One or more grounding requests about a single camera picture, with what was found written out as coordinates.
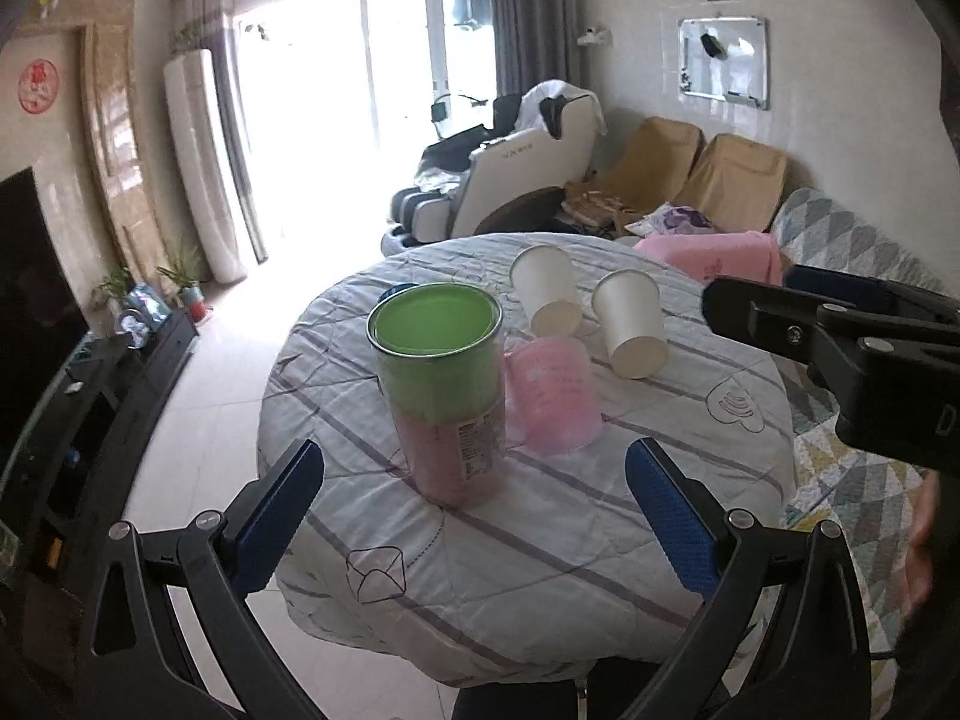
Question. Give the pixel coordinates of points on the blue round lid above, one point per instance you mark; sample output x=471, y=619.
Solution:
x=394, y=290

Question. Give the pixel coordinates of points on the small green potted plant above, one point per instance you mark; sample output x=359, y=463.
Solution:
x=116, y=289

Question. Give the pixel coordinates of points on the potted plant red pot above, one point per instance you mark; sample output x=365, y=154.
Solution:
x=187, y=277

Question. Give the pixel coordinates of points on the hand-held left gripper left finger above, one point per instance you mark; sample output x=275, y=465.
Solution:
x=276, y=532

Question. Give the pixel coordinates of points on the green lidded tin can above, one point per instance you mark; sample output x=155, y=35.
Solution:
x=439, y=390

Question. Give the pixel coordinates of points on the purple floral cloth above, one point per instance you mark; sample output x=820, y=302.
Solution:
x=675, y=219

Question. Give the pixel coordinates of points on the pink plastic measuring cup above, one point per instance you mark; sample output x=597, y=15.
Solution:
x=555, y=399

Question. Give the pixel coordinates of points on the red round wall decoration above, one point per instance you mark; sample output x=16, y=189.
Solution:
x=37, y=86

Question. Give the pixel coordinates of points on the wall whiteboard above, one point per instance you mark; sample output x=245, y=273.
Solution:
x=739, y=82

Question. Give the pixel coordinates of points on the black television cabinet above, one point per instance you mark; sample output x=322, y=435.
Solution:
x=112, y=420

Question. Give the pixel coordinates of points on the person's right forearm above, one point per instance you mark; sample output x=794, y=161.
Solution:
x=921, y=540

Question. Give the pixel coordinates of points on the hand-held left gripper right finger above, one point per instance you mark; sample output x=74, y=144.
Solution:
x=675, y=517

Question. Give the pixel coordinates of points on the round table with striped cloth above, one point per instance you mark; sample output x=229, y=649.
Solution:
x=525, y=532

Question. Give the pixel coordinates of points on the white paper cup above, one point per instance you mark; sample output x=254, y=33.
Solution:
x=630, y=322
x=544, y=285

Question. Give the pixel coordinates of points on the patterned sofa cover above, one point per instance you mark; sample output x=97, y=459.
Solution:
x=840, y=236

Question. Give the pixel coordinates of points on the black exercise bike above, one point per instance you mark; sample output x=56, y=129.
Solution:
x=450, y=109

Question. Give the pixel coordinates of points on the pink blanket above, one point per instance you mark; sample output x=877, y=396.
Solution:
x=720, y=255

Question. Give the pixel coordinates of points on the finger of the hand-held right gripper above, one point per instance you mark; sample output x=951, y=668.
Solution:
x=840, y=285
x=772, y=322

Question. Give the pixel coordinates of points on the white massage chair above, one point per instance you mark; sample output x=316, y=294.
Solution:
x=495, y=180

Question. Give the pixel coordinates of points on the brown folded cloth pile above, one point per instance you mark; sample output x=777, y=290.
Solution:
x=592, y=206

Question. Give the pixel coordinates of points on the tan sofa cushion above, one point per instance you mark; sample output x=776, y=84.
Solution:
x=652, y=165
x=739, y=184

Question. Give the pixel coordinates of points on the black television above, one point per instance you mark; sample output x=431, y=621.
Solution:
x=34, y=300

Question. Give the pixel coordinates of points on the white standing air conditioner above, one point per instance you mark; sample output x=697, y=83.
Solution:
x=202, y=165

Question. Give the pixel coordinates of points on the grey striped curtain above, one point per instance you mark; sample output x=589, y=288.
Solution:
x=225, y=90
x=532, y=15

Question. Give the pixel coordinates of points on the black garment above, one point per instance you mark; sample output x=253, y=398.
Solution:
x=525, y=112

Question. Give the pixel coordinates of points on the white garment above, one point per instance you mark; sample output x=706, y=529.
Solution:
x=581, y=101

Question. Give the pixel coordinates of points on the white wall device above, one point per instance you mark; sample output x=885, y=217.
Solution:
x=594, y=36

